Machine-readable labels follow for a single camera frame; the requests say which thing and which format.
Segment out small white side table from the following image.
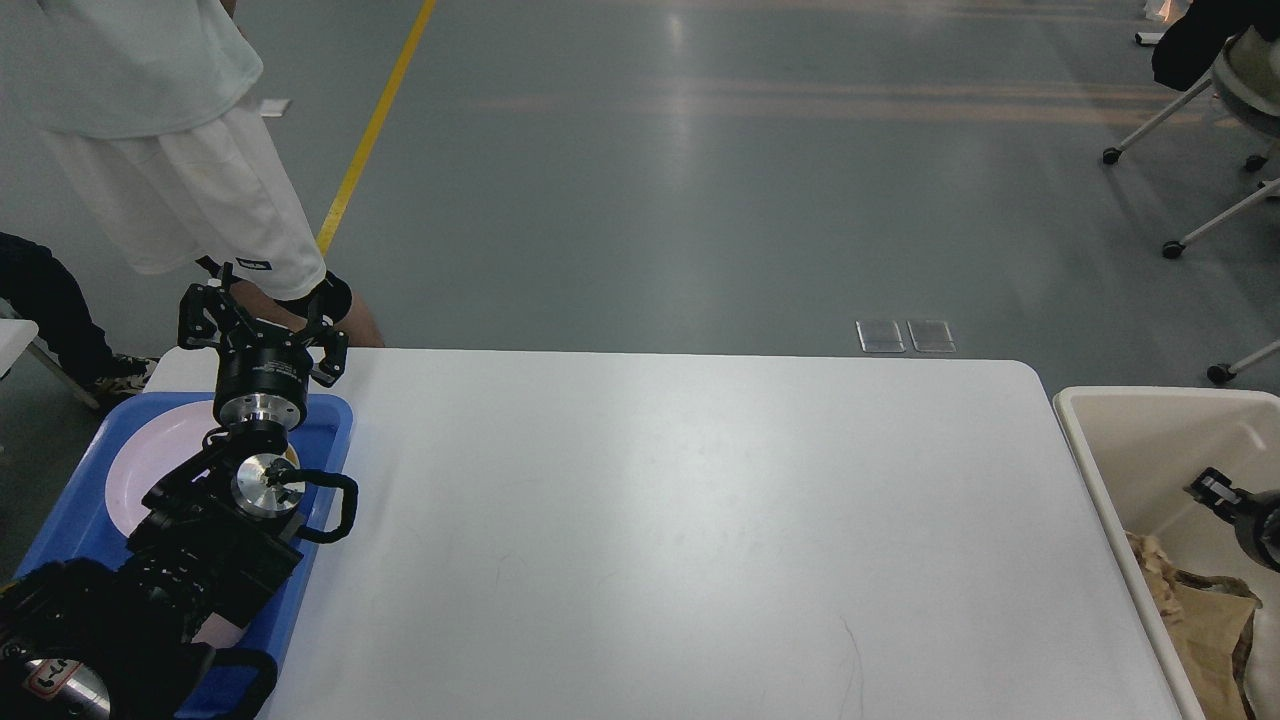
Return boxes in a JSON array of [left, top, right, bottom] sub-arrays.
[[1, 316, 101, 411]]

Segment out white paper cup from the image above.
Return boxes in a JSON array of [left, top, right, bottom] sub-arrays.
[[1245, 605, 1279, 719]]

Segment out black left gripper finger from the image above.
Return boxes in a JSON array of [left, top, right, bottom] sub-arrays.
[[294, 313, 349, 388], [177, 263, 261, 352]]

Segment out person in dark trousers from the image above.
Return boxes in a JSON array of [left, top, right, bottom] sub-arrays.
[[1, 233, 157, 407]]

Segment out person in white shorts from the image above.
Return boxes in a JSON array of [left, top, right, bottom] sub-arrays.
[[3, 1, 384, 347]]

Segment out pink plate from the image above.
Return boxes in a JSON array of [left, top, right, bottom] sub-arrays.
[[104, 393, 218, 537]]

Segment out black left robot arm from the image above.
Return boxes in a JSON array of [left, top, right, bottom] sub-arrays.
[[3, 265, 358, 719]]

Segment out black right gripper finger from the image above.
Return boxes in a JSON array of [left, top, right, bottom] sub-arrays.
[[1185, 468, 1251, 525]]

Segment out blue plastic tray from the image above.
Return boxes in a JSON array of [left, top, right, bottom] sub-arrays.
[[15, 392, 356, 719]]

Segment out metal floor plates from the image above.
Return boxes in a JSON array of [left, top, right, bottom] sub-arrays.
[[855, 320, 957, 354]]

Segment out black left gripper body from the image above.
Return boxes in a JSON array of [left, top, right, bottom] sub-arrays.
[[212, 346, 311, 429]]

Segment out brown paper bag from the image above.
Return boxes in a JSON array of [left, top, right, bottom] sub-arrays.
[[1160, 569, 1262, 719]]

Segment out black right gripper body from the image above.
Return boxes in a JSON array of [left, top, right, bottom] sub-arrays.
[[1233, 489, 1279, 571]]

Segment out pink mug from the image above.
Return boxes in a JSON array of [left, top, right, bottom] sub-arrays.
[[191, 612, 251, 650]]

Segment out beige plastic bin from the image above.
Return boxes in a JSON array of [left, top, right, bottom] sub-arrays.
[[1053, 386, 1279, 719]]

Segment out brown paper ball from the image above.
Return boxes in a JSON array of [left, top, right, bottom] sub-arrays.
[[1125, 530, 1185, 626]]

